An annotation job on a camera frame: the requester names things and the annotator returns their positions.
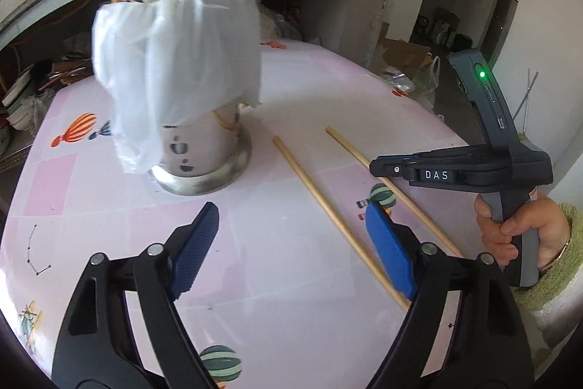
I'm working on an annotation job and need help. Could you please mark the bamboo chopstick four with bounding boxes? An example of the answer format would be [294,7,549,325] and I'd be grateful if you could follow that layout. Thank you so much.
[325,127,465,258]

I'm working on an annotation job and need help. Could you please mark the bamboo chopstick three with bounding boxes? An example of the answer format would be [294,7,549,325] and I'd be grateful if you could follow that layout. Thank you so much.
[273,136,410,312]

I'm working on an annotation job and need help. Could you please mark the right fluffy sleeve forearm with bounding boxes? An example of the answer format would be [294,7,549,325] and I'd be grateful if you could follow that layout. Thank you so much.
[510,201,583,376]

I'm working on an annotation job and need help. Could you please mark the person right hand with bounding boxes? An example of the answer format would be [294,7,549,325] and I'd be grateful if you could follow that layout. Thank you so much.
[474,197,571,271]

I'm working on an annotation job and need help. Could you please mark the steel utensil holder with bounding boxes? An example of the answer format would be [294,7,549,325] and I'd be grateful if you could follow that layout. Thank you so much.
[150,103,252,197]

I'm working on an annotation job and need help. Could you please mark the white plastic bags on floor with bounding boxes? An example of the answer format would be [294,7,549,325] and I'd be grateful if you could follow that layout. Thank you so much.
[384,54,441,110]

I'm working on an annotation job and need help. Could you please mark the cardboard box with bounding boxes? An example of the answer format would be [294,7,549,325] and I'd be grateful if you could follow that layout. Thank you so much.
[377,22,434,70]

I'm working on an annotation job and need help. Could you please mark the white plastic bag liner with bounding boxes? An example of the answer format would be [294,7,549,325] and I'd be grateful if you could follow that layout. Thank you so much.
[92,0,261,174]

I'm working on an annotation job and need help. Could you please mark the stack of bowls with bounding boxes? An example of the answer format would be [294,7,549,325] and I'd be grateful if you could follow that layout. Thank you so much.
[2,72,36,131]

